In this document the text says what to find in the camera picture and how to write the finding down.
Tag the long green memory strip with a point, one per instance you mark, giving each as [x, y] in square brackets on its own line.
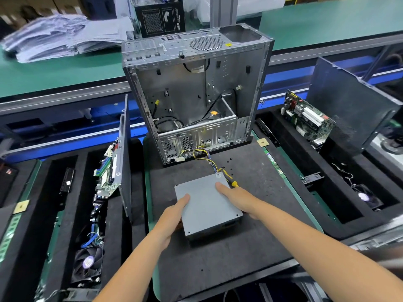
[16, 223]
[49, 254]

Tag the grey round metal part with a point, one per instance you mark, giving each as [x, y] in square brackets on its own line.
[393, 146]

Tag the grey power supply unit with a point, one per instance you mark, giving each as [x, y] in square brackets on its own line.
[203, 204]

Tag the black foam work mat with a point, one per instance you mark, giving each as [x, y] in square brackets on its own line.
[283, 204]

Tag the silver metal computer case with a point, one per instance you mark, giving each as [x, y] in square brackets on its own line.
[195, 85]

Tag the person's left hand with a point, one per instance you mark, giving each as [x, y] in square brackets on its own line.
[170, 223]

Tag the person's right hand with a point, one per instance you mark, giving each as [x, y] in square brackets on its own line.
[242, 201]

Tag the person's left forearm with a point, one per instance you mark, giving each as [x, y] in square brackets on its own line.
[132, 273]

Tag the stack of grey paper sheets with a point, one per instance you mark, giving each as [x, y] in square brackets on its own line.
[56, 37]

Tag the dark grey case side panel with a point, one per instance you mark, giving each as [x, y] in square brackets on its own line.
[124, 160]

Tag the black foam tray with slots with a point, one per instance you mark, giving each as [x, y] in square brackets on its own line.
[50, 236]

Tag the person's right forearm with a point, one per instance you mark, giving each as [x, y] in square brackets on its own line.
[327, 254]

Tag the green conveyor belt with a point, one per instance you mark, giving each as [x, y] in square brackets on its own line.
[63, 72]

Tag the black rectangular device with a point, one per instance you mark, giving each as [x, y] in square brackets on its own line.
[7, 182]

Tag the large black metal panel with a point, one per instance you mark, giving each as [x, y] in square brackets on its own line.
[352, 103]

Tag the scattered small black screws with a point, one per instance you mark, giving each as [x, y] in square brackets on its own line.
[228, 168]

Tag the small black lit fan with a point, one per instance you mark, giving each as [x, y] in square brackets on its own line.
[363, 197]

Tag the black cooler fan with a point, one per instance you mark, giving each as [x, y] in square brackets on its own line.
[88, 264]

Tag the small beige square chip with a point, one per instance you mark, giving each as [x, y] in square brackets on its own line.
[262, 142]
[21, 207]

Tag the grey metal conveyor rail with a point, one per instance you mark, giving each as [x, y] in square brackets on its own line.
[63, 97]

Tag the clear plastic bag pile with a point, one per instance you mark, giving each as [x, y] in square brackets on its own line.
[252, 6]

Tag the green motherboard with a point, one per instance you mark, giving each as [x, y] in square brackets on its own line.
[107, 170]

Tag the green board with white parts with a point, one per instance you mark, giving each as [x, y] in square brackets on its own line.
[307, 119]

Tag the grey metal post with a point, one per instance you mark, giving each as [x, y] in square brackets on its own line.
[223, 10]

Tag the small black metal bracket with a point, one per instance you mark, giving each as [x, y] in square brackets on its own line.
[312, 178]

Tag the black cardboard box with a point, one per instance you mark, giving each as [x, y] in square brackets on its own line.
[158, 19]

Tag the small black rectangular component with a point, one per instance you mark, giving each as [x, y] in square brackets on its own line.
[67, 180]

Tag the black foam tray with recess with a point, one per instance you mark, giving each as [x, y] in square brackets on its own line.
[340, 185]

